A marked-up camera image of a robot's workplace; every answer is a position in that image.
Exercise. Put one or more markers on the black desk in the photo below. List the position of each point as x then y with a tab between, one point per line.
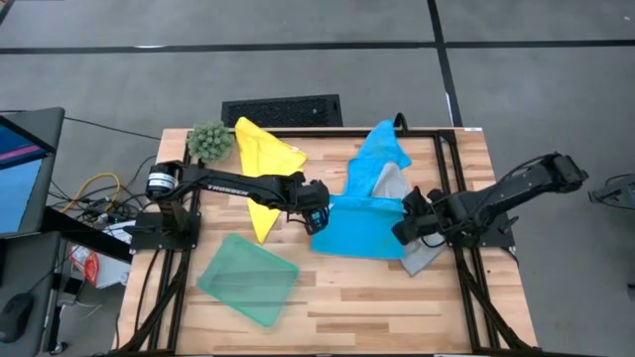
30	268

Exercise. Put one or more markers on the grey microfiber towel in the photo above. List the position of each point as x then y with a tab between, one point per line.
392	186

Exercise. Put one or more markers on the white paper sheet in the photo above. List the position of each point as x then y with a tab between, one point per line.
119	230

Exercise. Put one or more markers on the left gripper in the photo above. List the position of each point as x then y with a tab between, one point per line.
312	196

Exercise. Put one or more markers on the white sticker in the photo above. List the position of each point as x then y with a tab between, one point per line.
473	129

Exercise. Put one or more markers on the spiky green artificial plant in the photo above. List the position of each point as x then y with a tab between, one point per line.
211	141

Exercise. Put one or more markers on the black computer mouse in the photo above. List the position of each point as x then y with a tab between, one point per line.
15	317

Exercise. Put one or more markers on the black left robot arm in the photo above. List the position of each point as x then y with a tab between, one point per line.
233	186

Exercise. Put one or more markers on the computer monitor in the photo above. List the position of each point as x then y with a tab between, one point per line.
25	173

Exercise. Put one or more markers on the red and white bag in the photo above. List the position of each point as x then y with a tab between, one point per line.
91	268

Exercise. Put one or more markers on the translucent green plastic bin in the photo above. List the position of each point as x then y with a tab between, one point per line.
248	280

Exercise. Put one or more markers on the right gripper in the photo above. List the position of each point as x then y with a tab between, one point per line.
429	215

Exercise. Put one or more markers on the yellow microfiber towel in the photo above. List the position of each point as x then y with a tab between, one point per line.
263	154

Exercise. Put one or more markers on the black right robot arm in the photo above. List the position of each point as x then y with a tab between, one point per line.
506	193

